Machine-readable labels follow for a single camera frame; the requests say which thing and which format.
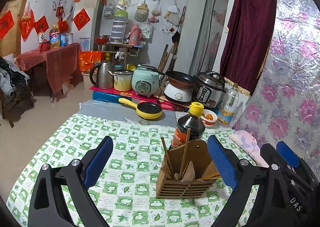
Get red plastic bag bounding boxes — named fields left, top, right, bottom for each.
left=19, top=8, right=35, bottom=39

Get bowl of oranges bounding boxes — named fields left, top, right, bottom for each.
left=201, top=109, right=217, bottom=126

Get pink folded cloth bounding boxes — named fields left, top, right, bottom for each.
left=229, top=129, right=269, bottom=167

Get dark soy sauce bottle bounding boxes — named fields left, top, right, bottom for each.
left=171, top=102, right=206, bottom=150

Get yellow pot with lid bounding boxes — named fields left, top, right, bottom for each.
left=108, top=69, right=134, bottom=91

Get blue box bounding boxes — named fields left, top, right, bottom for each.
left=92, top=90, right=140, bottom=103

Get steel electric kettle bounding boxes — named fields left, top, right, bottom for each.
left=89, top=60, right=115, bottom=89

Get group of wooden chopsticks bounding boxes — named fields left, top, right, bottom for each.
left=161, top=128, right=222, bottom=182

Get pink board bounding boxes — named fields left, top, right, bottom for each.
left=89, top=85, right=165, bottom=101

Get wooden side table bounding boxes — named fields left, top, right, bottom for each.
left=96, top=43, right=145, bottom=70

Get floral mattress cover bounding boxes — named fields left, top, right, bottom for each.
left=231, top=0, right=320, bottom=180

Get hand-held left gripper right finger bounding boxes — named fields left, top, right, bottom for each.
left=207, top=135, right=300, bottom=227

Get wooden utensil holder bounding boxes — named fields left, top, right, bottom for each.
left=155, top=139, right=222, bottom=199

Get cooking oil bottle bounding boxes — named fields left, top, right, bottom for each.
left=49, top=25, right=62, bottom=49

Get green printed tablecloth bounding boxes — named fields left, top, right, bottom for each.
left=6, top=113, right=263, bottom=227

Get stacked food carrier green lid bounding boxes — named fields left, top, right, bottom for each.
left=110, top=10, right=129, bottom=43

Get clear plastic bottle yellow label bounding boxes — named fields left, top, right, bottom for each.
left=217, top=85, right=239, bottom=125

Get black silver pressure cooker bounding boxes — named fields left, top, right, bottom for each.
left=195, top=72, right=227, bottom=108

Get wooden chair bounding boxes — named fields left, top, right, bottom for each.
left=0, top=87, right=34, bottom=127

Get white electric cooker base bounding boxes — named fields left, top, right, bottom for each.
left=164, top=82, right=194, bottom=104

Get grey curtain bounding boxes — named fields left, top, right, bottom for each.
left=189, top=0, right=232, bottom=77

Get yellow frying pan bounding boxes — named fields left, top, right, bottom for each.
left=118, top=97, right=163, bottom=120

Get leaning wooden sticks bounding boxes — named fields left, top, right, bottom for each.
left=157, top=44, right=178, bottom=72

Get white shopping bag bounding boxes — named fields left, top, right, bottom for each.
left=141, top=24, right=153, bottom=41

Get red diamond paper decoration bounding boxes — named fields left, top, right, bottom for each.
left=34, top=15, right=49, bottom=34
left=0, top=10, right=15, bottom=39
left=73, top=9, right=91, bottom=31

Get red plastic table cover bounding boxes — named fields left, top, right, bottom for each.
left=15, top=43, right=83, bottom=97

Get cardboard box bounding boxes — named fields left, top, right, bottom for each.
left=61, top=77, right=75, bottom=95

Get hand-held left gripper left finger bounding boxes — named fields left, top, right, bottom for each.
left=27, top=135, right=114, bottom=227

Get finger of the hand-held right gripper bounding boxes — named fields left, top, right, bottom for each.
left=261, top=143, right=290, bottom=168
left=276, top=141, right=314, bottom=180

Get light green rice cooker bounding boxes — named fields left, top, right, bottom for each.
left=132, top=65, right=165, bottom=97

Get white refrigerator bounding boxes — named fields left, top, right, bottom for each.
left=90, top=0, right=106, bottom=52

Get black wok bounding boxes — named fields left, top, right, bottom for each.
left=165, top=70, right=198, bottom=88

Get pile of dark clothes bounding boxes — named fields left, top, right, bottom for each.
left=0, top=57, right=30, bottom=95

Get orange gift bag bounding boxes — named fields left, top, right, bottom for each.
left=79, top=51, right=105, bottom=72

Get pink thermos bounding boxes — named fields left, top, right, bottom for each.
left=129, top=24, right=143, bottom=46

